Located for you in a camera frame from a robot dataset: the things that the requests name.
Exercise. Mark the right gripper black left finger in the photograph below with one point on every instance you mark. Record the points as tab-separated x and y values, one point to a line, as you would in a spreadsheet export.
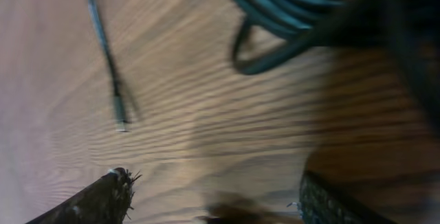
105	201

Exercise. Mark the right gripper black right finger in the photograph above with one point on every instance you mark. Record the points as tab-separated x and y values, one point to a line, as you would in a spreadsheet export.
322	203

